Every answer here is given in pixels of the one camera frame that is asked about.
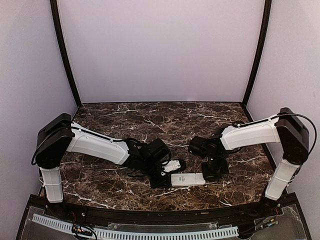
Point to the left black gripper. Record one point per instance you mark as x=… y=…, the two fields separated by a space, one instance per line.
x=156 y=184

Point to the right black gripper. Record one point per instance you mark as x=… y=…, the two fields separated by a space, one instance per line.
x=207 y=175

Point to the white remote control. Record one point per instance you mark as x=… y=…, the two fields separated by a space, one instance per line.
x=187 y=179

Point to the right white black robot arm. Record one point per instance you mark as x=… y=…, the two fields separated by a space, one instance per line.
x=284 y=129

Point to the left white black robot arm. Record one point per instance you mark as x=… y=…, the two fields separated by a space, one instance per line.
x=63 y=135

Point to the white slotted cable duct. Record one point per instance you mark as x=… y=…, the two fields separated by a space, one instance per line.
x=118 y=231

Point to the black front rail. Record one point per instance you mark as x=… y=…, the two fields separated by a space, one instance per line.
x=238 y=215

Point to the small circuit board with wires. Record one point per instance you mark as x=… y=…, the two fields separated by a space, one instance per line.
x=83 y=232

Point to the right black frame post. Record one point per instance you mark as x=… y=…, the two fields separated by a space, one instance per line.
x=258 y=52

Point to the black frame post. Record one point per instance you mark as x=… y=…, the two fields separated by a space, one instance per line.
x=258 y=52
x=63 y=51

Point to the left black frame post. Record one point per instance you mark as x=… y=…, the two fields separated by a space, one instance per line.
x=63 y=51

